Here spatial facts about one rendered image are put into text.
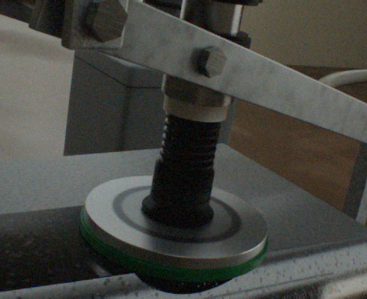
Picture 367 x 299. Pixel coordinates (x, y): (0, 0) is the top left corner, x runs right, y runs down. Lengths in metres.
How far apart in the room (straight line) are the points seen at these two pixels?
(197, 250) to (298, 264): 0.16
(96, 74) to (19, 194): 1.14
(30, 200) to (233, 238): 0.25
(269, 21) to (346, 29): 1.34
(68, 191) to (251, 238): 0.25
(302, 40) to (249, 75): 7.09
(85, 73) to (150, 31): 1.44
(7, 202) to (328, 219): 0.42
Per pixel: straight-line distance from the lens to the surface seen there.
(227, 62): 0.60
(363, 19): 8.43
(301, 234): 0.79
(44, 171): 0.85
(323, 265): 0.78
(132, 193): 0.74
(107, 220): 0.67
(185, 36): 0.55
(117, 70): 1.75
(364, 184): 2.54
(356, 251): 0.82
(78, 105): 2.00
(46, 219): 0.72
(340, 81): 1.30
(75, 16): 0.45
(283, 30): 7.46
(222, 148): 1.05
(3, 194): 0.77
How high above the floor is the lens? 1.19
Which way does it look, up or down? 18 degrees down
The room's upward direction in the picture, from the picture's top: 10 degrees clockwise
